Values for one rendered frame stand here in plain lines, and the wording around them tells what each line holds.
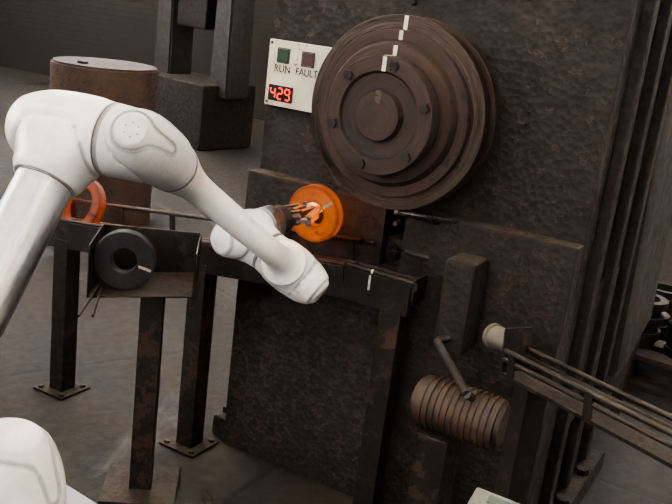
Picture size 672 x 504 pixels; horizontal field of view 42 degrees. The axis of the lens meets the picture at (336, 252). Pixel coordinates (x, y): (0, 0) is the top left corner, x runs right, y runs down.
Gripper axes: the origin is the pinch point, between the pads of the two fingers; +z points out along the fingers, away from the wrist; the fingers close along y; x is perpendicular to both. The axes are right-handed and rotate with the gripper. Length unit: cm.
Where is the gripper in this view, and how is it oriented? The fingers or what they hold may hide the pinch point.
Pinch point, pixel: (316, 207)
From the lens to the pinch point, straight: 232.7
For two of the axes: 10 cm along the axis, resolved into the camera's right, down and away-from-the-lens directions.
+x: 1.0, -9.5, -3.1
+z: 5.0, -2.3, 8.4
